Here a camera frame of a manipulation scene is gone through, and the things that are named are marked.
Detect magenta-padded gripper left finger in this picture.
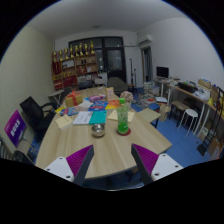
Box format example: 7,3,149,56
43,143,96,187

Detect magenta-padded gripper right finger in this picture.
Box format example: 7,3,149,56
130,143,184,186

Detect green tea drink bottle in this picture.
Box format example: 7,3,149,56
116,97,130,136

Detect black backpack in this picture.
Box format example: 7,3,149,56
11,149,35,166

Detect pale yellow notepad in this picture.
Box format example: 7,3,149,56
54,114,74,130

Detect small wooden side table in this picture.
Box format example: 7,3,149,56
137,107,162,129

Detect beige paper bag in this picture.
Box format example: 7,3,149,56
159,104,172,122

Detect small steel bowl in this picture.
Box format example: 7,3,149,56
91,123,106,138

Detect white booklet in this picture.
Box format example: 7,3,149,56
72,110,94,126

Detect multicolour printed book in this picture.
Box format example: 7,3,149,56
59,106,79,117

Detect purple sign board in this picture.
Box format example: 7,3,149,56
3,109,28,148

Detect white round stool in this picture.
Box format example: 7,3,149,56
177,108,199,138

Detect black office chair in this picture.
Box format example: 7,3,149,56
19,95,58,133

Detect brown wooden stool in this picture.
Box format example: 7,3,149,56
168,100,190,126

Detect teal booklet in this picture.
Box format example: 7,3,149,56
88,110,108,126

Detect white paper sheets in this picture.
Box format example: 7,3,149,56
78,99,94,109

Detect yellow gift box red ribbon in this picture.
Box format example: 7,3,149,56
64,90,84,108

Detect pale yellow envelope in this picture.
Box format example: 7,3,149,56
107,109,135,123

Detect blue printed book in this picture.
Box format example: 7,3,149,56
88,100,109,112

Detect small round white table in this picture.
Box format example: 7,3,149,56
48,89,65,104

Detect stack of books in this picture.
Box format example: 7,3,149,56
143,84,161,101

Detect cluttered wooden side desk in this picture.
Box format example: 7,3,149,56
169,78,224,158

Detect pink flowers in white pot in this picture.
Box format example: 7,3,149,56
119,90,134,109

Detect pink box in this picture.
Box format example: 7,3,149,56
89,94,106,103

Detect orange printed book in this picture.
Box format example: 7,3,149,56
105,99,122,110

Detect brown standing card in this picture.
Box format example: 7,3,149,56
105,86,115,102

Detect grey-brown armchair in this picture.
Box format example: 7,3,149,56
107,76,129,96

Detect black computer monitor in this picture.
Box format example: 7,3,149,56
156,66,170,80

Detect wooden shelf unit with trophies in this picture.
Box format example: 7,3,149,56
50,40,99,92

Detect black tripod stand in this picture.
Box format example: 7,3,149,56
129,58,138,88

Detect black framed glass door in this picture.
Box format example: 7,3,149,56
68,36,128,84

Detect white wall air conditioner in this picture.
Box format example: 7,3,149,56
137,33,154,46

